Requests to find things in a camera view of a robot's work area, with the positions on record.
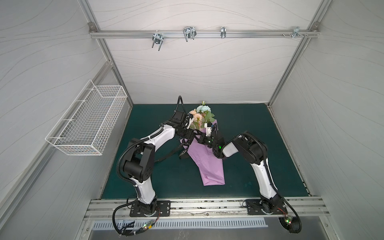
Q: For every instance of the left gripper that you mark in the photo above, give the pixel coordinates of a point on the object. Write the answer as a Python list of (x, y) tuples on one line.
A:
[(189, 134)]

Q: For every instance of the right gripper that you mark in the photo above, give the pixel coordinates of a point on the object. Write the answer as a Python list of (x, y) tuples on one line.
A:
[(205, 140)]

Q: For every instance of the mint fake flower stem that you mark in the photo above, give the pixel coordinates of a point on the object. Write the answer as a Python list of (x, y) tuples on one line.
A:
[(204, 114)]

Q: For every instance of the pink purple wrapping paper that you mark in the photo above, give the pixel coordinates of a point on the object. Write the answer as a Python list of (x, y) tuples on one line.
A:
[(211, 168)]

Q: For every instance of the peach fake flower stem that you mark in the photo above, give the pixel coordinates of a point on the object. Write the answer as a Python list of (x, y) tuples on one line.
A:
[(196, 115)]

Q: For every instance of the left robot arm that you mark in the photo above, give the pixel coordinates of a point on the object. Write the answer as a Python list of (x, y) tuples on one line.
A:
[(136, 164)]

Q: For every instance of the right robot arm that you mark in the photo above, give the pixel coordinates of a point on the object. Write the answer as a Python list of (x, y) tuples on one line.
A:
[(255, 152)]

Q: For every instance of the green table mat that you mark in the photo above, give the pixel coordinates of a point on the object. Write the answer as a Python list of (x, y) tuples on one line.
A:
[(176, 178)]

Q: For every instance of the metal U-bolt clamp left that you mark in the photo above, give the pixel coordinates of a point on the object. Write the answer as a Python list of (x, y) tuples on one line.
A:
[(157, 39)]

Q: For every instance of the metal u-bolt clamp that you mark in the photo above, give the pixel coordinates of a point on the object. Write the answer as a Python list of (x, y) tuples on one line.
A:
[(157, 39), (189, 33)]

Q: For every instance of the metal U-bolt clamp middle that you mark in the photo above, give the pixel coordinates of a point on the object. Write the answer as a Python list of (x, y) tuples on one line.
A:
[(189, 33)]

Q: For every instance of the white vent grille strip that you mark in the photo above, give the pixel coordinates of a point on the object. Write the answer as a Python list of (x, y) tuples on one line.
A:
[(170, 224)]

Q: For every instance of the metal bolt clamp right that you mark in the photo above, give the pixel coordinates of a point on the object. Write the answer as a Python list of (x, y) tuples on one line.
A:
[(295, 34)]

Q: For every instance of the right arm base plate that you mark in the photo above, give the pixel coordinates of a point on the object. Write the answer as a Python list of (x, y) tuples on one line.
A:
[(255, 207)]

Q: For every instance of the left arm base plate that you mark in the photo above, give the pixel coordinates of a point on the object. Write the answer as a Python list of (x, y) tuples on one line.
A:
[(157, 208)]

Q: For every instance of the white wire basket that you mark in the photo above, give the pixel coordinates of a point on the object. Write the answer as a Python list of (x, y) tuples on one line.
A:
[(86, 126)]

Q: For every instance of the metal bracket clamp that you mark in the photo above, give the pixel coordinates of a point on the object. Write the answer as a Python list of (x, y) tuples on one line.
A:
[(223, 32)]

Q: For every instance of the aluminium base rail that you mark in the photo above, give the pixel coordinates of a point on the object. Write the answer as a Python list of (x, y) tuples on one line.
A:
[(211, 208)]

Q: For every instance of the aluminium crossbar rail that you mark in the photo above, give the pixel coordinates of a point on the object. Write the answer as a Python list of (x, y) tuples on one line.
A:
[(201, 34)]

